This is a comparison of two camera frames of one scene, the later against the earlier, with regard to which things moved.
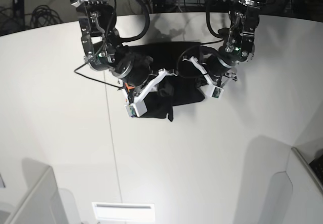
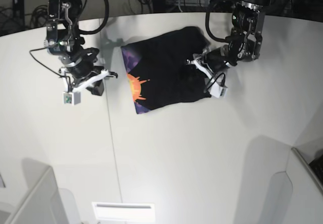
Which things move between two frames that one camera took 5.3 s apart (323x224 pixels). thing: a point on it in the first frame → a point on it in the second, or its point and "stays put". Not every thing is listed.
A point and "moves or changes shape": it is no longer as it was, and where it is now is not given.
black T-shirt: [185, 83] moves or changes shape
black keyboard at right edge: [317, 165] stays put
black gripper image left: [133, 70] → [83, 69]
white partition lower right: [295, 196] stays put
